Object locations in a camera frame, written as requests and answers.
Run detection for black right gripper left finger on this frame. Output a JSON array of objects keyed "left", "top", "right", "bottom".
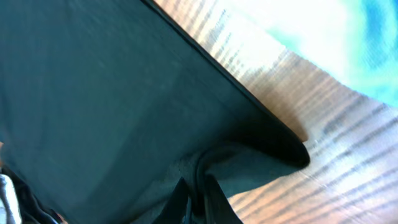
[{"left": 153, "top": 178, "right": 192, "bottom": 224}]

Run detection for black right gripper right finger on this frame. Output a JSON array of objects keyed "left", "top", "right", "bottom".
[{"left": 203, "top": 175, "right": 243, "bottom": 224}]

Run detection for black t-shirt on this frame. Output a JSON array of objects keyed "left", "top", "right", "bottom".
[{"left": 1, "top": 1, "right": 310, "bottom": 223}]

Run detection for folded grey shorts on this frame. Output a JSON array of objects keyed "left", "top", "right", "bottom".
[{"left": 1, "top": 174, "right": 22, "bottom": 224}]

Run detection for light blue printed t-shirt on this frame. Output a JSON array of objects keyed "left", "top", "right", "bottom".
[{"left": 236, "top": 0, "right": 397, "bottom": 106}]

